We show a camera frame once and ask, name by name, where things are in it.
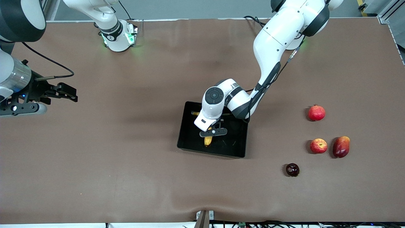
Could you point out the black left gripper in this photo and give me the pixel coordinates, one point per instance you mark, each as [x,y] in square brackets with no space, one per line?
[218,122]

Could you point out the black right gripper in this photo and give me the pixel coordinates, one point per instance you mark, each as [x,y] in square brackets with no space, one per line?
[38,91]

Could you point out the yellow banana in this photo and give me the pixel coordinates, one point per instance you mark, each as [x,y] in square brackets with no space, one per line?
[208,141]

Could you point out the black plastic tray box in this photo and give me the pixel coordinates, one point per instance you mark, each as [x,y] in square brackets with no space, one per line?
[234,145]

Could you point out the red yellow apple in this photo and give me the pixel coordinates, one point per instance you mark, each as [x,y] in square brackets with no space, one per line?
[318,146]

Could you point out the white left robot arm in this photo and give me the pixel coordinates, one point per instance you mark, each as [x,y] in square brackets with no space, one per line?
[278,31]

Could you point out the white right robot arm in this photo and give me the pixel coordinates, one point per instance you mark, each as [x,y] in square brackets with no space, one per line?
[114,38]

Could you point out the brown table mat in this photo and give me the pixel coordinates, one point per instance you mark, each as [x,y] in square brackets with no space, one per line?
[95,158]

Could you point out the dark purple plum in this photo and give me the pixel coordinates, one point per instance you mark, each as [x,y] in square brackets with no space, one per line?
[292,170]

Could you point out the red pomegranate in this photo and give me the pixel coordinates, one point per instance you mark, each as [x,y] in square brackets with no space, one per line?
[316,113]

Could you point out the red orange mango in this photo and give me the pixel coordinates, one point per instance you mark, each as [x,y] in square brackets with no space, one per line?
[341,147]

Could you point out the yellow black hazard marker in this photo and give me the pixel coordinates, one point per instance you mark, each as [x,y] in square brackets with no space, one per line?
[362,6]

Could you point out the aluminium frame profile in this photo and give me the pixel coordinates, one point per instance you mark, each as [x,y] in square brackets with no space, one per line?
[384,19]
[49,11]

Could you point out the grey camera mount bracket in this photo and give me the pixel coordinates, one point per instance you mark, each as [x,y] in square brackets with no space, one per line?
[205,215]

